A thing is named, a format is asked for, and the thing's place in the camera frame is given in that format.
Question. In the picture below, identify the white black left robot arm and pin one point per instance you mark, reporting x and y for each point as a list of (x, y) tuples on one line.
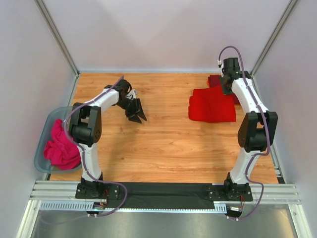
[(85, 123)]

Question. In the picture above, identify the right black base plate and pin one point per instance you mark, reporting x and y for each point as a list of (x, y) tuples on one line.
[(235, 192)]

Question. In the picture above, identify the right aluminium frame post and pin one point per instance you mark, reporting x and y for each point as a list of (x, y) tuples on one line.
[(274, 35)]

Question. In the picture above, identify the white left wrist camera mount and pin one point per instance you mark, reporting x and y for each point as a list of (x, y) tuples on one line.
[(132, 94)]

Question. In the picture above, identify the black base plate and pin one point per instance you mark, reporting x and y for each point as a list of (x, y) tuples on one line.
[(95, 190), (235, 192)]

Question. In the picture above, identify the grey plastic bin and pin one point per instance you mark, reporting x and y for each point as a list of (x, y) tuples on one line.
[(41, 163)]

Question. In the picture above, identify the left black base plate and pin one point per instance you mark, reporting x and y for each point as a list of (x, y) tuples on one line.
[(95, 190)]

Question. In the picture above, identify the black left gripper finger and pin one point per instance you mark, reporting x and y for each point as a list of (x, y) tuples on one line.
[(135, 118), (140, 113)]

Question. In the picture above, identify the aluminium frame post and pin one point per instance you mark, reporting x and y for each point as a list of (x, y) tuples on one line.
[(56, 34), (274, 35)]

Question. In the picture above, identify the bright red t shirt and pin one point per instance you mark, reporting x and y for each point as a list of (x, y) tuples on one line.
[(211, 105)]

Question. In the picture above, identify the folded dark red t shirt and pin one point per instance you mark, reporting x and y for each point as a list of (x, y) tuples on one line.
[(215, 81)]

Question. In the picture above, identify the pink t shirt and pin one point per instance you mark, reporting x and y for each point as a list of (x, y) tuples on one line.
[(60, 151)]

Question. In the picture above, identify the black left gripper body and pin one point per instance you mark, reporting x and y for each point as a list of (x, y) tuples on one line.
[(131, 106)]

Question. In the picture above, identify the slotted cable duct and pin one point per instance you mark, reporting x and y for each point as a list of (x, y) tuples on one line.
[(90, 206)]

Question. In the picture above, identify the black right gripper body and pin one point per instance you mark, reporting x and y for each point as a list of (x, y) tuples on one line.
[(227, 89)]

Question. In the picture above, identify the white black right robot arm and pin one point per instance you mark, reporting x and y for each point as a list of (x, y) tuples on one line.
[(257, 130)]

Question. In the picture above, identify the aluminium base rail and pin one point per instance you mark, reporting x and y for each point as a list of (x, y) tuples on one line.
[(65, 190)]

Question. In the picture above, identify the left aluminium frame post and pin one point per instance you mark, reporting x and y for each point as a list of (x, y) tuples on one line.
[(56, 34)]

